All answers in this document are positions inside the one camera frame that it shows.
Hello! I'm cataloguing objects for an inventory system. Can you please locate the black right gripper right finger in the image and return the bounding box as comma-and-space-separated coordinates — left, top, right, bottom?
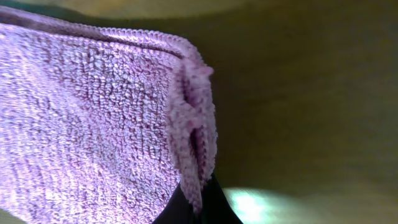
198, 174, 243, 224

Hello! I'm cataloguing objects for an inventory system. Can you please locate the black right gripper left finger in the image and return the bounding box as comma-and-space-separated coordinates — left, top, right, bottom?
152, 184, 195, 224

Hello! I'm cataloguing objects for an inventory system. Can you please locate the purple microfiber cloth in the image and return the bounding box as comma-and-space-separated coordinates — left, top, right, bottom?
1, 7, 217, 223

